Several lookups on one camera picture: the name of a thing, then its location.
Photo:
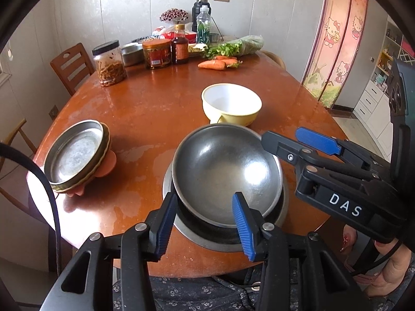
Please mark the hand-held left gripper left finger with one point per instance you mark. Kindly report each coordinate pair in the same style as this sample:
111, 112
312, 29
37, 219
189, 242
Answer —
163, 230

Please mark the clear plastic bottle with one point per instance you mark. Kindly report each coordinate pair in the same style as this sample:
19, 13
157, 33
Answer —
203, 29

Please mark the small steel bowl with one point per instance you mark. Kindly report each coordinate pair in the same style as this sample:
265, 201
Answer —
220, 165

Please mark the dark sauce bottle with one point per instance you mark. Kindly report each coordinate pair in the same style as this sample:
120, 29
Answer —
180, 50

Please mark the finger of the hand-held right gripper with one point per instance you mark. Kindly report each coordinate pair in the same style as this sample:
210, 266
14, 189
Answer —
317, 141
282, 145

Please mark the person's dark floral clothing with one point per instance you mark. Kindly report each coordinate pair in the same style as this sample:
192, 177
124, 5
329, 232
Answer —
201, 293

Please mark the pickle jar with red label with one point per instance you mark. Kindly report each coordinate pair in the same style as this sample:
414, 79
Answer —
157, 55

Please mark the curved-back chair with dark seat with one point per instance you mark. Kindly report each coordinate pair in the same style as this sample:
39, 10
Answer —
19, 129

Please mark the yellow shell-shaped plate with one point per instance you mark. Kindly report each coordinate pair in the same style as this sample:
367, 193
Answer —
107, 142

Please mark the bunch of green vegetables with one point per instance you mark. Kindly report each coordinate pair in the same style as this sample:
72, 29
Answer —
246, 45

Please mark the red and white plastic bag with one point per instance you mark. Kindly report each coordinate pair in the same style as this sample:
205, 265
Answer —
162, 32

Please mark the person's right hand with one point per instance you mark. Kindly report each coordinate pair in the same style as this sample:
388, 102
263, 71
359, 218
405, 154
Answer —
394, 269

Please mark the glass jar with black lid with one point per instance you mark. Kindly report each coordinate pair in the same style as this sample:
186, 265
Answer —
110, 68

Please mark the yellow bowl with white inside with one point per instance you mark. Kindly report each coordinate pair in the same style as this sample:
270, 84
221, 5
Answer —
233, 103

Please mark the black thermos bottle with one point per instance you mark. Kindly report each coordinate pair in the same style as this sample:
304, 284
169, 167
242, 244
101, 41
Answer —
196, 14

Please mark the large steel bowl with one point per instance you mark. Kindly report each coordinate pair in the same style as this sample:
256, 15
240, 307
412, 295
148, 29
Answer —
207, 236

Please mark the steel container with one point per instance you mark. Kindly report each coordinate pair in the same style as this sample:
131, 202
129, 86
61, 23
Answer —
131, 55

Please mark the pink cartoon sliding door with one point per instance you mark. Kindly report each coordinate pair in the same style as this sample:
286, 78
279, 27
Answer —
337, 39

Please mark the white cabinet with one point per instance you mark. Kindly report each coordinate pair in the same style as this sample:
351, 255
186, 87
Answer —
369, 103

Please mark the brown slatted wooden chair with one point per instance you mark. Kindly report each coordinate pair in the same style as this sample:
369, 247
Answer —
69, 68

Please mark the shallow steel plate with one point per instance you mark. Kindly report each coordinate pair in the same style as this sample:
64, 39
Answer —
73, 154

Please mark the red bead flower ornament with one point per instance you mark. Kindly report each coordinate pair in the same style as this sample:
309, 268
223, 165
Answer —
173, 15

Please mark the light wooden chair back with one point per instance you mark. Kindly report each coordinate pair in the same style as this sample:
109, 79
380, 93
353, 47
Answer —
277, 59

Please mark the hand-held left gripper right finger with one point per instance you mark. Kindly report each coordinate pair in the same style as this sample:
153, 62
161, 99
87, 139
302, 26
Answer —
243, 230

